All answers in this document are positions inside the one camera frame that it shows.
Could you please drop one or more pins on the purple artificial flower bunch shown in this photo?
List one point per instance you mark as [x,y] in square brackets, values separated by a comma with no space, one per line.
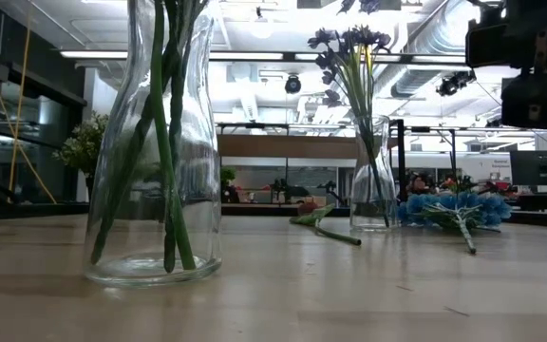
[354,62]

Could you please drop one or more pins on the blue artificial flower bunch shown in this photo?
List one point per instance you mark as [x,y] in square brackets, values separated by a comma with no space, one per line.
[492,209]

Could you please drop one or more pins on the clear glass vase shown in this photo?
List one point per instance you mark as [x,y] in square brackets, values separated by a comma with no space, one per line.
[364,209]
[202,228]

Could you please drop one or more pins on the dark red artificial tulip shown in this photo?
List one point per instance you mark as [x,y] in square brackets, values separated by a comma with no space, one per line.
[311,218]

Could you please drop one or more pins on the red artificial flower bunch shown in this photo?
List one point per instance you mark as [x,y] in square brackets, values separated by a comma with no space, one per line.
[176,109]

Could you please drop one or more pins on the orange artificial tulip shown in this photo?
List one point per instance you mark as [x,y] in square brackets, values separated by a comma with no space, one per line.
[162,133]

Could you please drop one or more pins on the wooden shelf with black legs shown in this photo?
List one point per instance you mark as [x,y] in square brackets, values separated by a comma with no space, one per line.
[278,145]

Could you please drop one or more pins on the black ceiling light cluster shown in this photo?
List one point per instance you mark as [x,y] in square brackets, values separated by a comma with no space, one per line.
[455,81]

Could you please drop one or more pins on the black computer monitor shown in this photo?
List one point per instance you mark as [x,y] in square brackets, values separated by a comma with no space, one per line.
[539,167]

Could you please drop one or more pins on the person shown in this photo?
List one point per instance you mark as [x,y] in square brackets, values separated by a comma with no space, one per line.
[418,183]

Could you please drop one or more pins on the potted green white-flowered plant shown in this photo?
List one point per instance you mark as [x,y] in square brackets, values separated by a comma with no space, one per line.
[81,147]

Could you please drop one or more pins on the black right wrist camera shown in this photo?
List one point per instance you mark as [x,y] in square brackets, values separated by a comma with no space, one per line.
[539,102]

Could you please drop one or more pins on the silver ventilation duct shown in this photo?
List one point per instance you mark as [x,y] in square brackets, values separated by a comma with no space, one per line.
[425,43]

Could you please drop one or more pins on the black ceiling camera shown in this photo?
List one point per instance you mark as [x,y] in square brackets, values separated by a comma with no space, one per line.
[293,84]

